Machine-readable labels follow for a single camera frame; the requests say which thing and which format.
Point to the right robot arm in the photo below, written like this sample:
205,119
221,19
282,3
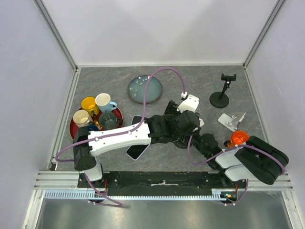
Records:
254,158

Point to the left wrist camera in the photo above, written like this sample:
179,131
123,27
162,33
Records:
189,103

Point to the cream cup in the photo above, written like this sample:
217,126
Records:
82,118

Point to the white light-blue mug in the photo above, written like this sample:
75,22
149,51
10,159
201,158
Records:
104,103

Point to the yellow mug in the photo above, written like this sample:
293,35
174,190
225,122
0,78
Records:
89,104

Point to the grey mug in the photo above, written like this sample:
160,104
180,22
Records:
108,121

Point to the light blue phone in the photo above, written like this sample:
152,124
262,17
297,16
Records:
136,119

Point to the lilac case phone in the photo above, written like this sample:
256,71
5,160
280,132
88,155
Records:
134,152

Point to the red round tray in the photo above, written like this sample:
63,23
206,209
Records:
73,128

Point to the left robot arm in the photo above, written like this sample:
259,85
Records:
90,144

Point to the black phone stand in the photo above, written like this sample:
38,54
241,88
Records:
182,143
220,99

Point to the blue ceramic plate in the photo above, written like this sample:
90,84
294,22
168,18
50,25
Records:
137,86

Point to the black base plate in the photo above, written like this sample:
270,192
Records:
164,184

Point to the dark blue mug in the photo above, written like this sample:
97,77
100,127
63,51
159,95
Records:
92,128

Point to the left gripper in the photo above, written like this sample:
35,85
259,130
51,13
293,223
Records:
171,109

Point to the white folding phone stand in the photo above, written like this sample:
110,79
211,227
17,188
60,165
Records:
231,122

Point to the orange mug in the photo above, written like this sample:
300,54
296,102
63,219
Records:
237,138

